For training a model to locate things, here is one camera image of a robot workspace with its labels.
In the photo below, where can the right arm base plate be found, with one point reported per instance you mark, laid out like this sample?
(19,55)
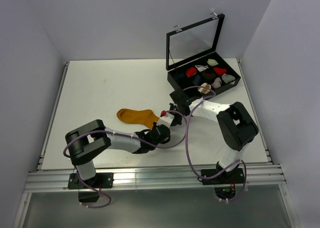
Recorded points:
(236,176)

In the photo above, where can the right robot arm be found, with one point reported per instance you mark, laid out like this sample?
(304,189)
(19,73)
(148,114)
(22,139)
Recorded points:
(237,127)

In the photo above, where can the black storage box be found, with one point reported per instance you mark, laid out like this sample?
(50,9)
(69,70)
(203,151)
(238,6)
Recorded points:
(210,69)

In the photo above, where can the red rolled sock left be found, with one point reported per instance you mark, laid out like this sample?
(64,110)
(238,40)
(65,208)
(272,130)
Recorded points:
(191,71)

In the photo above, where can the red rolled sock right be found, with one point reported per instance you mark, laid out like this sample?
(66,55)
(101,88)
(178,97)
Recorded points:
(220,71)

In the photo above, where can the pink beige rolled sock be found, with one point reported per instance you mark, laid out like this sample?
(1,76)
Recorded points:
(217,83)

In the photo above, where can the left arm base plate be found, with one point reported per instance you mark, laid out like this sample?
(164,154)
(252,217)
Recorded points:
(99,181)

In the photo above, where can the blue rolled sock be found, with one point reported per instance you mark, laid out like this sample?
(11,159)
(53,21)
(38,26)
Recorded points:
(196,80)

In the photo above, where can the white grey rolled sock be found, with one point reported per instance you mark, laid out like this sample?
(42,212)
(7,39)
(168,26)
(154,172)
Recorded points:
(201,68)

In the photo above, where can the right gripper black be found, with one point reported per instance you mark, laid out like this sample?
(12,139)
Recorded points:
(176,121)

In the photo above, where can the dark brown rolled sock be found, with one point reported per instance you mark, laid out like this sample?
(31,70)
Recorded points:
(209,75)

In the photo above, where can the red rolled sock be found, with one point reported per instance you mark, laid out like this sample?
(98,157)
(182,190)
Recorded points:
(220,71)
(191,71)

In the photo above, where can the mustard yellow sock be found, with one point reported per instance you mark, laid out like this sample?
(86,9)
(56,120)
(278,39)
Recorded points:
(142,117)

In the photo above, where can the brown striped sock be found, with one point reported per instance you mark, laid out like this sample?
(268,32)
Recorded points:
(205,88)

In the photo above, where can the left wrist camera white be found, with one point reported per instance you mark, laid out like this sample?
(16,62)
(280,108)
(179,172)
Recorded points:
(165,119)

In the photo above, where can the pale green rolled sock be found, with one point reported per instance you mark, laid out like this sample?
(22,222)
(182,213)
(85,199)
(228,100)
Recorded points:
(212,62)

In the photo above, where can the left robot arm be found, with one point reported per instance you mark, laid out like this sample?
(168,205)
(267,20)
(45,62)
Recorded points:
(88,141)

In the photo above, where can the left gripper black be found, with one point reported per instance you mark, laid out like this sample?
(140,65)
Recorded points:
(154,125)

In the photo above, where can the aluminium front rail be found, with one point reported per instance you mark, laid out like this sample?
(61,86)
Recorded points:
(179,177)

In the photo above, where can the glass box lid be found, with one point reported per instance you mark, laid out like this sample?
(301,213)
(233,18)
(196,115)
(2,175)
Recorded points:
(189,43)

